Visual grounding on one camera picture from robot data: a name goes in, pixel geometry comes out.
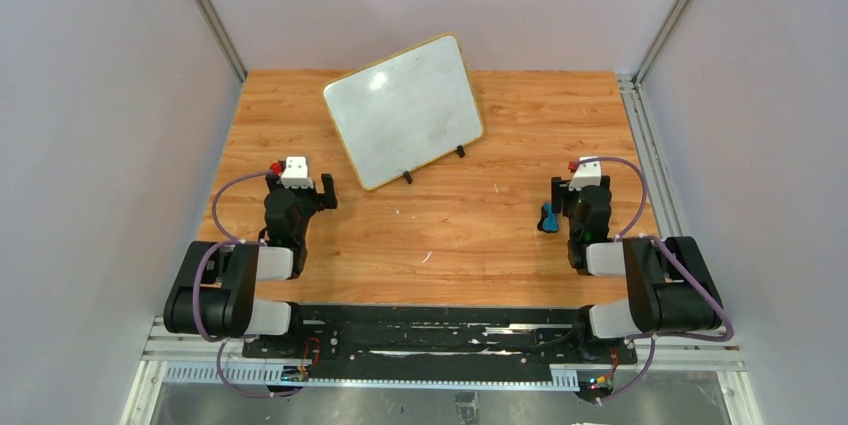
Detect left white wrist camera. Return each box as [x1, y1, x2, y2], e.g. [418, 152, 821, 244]
[268, 156, 315, 189]

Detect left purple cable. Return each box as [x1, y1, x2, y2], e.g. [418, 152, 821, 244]
[191, 170, 306, 400]

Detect aluminium frame rails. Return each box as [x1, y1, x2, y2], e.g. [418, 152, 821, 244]
[122, 70, 762, 424]

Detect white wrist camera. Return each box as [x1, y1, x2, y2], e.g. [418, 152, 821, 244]
[568, 157, 603, 191]
[268, 156, 315, 189]

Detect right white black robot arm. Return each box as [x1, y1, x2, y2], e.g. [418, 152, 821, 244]
[537, 175, 724, 360]

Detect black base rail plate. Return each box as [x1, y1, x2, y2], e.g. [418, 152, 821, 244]
[242, 304, 637, 385]

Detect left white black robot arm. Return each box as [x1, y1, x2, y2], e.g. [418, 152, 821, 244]
[163, 172, 338, 356]

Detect aluminium corner post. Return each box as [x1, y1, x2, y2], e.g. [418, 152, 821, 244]
[194, 0, 248, 83]
[632, 0, 692, 88]

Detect blue black eraser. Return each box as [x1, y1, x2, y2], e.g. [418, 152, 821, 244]
[537, 202, 559, 233]

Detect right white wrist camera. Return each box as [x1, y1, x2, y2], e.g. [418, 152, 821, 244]
[568, 157, 603, 191]

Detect right aluminium corner post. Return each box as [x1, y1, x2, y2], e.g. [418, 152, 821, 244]
[632, 0, 692, 88]

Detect left aluminium corner post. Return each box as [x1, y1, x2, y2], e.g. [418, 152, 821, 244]
[194, 0, 248, 83]

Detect yellow framed whiteboard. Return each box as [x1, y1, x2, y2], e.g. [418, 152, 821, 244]
[322, 33, 484, 190]

